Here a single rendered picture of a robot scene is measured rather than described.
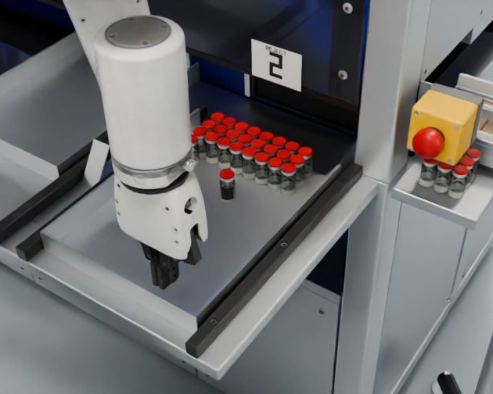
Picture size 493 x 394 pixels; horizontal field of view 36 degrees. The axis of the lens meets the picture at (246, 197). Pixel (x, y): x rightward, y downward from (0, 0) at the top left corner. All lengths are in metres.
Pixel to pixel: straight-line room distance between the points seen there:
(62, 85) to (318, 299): 0.59
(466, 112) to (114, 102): 0.49
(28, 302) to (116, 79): 1.56
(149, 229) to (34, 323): 1.35
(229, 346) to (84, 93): 0.60
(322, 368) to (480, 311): 0.76
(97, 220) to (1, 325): 1.14
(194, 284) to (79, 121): 0.42
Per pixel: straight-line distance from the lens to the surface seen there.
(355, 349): 1.43
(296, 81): 1.11
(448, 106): 1.04
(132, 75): 0.70
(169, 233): 0.82
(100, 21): 0.80
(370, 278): 1.27
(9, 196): 1.17
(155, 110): 0.72
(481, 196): 1.14
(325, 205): 1.06
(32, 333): 2.15
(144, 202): 0.82
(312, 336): 1.47
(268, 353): 1.60
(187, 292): 0.97
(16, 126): 1.30
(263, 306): 0.96
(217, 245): 1.03
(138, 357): 2.03
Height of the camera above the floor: 1.61
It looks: 41 degrees down
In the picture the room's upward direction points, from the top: 2 degrees counter-clockwise
